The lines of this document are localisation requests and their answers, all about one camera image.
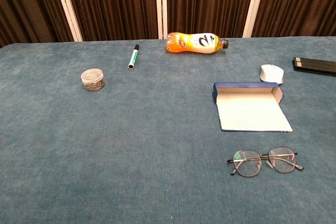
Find blue cardboard glasses case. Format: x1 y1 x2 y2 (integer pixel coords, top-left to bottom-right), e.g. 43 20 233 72
212 81 293 133

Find blue velvet tablecloth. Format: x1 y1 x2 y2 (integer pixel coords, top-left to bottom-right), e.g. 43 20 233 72
0 36 336 224

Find white screen frame post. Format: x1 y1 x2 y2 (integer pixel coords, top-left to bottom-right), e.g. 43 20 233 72
241 0 268 38
51 0 84 42
162 0 169 39
154 0 164 40

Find black flat phone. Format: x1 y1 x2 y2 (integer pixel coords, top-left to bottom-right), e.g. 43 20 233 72
292 56 336 77

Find green white marker pen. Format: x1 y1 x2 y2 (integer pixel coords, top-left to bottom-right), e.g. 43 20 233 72
128 44 140 70

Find orange drink plastic bottle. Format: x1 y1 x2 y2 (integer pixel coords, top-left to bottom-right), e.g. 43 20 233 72
165 31 229 55

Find white computer mouse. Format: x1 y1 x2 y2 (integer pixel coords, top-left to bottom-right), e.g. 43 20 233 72
259 64 285 85

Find clear jar of clips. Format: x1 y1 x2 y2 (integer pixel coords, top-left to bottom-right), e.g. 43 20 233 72
80 68 106 92

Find thin metal round eyeglasses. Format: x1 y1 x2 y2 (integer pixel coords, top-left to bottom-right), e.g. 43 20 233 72
227 146 305 178

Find brown pleated curtain panel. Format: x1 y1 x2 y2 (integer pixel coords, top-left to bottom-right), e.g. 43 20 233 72
0 0 74 48
61 0 160 42
166 0 257 39
251 0 336 38

